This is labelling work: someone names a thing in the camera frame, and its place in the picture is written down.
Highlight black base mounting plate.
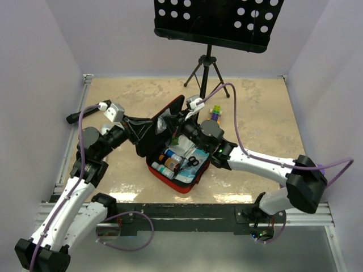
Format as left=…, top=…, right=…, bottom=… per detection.
left=98, top=203, right=286, bottom=236

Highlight purple white device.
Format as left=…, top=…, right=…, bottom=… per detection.
left=316, top=164, right=326, bottom=176

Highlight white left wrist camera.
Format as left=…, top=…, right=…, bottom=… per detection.
left=98, top=102, right=125, bottom=123

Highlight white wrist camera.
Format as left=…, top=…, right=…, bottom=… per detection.
left=185, top=95, right=205, bottom=120
left=98, top=102, right=125, bottom=123

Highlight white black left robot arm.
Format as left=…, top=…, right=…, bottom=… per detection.
left=15, top=117, right=153, bottom=271

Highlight aluminium frame rail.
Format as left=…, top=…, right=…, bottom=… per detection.
left=34, top=74, right=94, bottom=230

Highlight blue medical pouch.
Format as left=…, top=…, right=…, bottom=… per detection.
left=174, top=149, right=209, bottom=184

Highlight white gauze plastic bag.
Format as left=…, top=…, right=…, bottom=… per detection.
left=175, top=135, right=197, bottom=156

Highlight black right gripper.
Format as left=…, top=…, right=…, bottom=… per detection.
left=162, top=108, right=210, bottom=153

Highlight black music stand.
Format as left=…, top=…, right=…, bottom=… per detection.
left=154, top=0, right=284, bottom=97

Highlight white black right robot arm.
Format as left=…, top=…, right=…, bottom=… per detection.
left=177, top=117, right=327, bottom=223

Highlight white green medicine bottle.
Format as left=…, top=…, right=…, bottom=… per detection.
left=151, top=162, right=174, bottom=179

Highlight colourful toy block car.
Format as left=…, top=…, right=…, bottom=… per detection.
left=209, top=105, right=222, bottom=124

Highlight red black medicine kit case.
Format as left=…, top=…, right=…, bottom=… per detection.
left=136, top=95, right=210, bottom=194

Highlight green pill blister pack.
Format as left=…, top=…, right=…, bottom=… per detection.
left=171, top=136, right=179, bottom=146

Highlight blue wipes packet bag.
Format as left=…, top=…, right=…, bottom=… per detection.
left=155, top=108, right=173, bottom=135

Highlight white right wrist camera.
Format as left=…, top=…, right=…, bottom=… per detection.
left=185, top=95, right=205, bottom=120

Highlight black handled scissors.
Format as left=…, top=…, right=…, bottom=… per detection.
left=178, top=156, right=199, bottom=172

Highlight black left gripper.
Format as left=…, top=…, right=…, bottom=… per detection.
left=98, top=114, right=154, bottom=160

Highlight brown medicine bottle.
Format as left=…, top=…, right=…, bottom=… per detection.
left=158, top=154, right=180, bottom=172

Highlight black flashlight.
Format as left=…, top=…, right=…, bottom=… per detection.
left=66, top=100, right=111, bottom=125

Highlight white blue medicine bottle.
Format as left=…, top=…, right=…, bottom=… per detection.
left=164, top=149, right=183, bottom=163

